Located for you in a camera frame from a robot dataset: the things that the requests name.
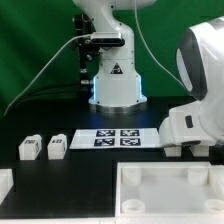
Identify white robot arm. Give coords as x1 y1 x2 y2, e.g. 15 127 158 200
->
73 0 224 147

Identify grey camera on mount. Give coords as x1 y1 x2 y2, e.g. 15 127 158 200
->
90 32 125 47

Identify white square tabletop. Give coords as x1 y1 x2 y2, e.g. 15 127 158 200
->
115 162 224 217

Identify black camera stand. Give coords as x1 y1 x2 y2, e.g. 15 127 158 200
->
72 14 99 85

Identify grey camera cable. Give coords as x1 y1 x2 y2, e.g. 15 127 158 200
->
3 33 93 116

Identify black cables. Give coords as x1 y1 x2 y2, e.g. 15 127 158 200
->
9 83 91 108

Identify white tag sheet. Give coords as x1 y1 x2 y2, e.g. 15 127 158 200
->
70 128 160 149

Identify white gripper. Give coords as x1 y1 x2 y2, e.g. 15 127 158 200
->
159 101 224 147

